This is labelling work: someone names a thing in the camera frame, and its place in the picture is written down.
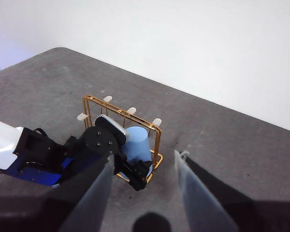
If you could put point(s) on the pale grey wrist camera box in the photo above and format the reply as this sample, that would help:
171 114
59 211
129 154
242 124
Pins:
113 126

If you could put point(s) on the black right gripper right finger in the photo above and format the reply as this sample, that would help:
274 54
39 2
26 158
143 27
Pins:
220 207

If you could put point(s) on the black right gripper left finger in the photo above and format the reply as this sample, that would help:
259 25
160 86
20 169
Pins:
82 207

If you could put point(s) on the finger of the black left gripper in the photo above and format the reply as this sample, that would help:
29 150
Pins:
143 165

